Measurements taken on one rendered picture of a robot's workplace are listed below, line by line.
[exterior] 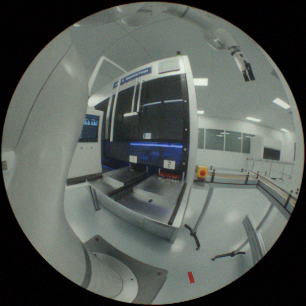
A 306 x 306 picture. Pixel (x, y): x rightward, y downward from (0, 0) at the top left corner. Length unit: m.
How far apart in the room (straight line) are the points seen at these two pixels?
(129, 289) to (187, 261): 1.02
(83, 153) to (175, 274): 1.59
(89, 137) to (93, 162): 0.29
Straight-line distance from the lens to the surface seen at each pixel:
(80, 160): 1.06
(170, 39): 1.94
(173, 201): 0.46
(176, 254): 1.27
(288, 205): 0.81
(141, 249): 1.27
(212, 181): 0.80
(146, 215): 0.40
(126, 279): 0.30
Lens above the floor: 1.17
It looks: 6 degrees down
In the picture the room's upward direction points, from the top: 3 degrees clockwise
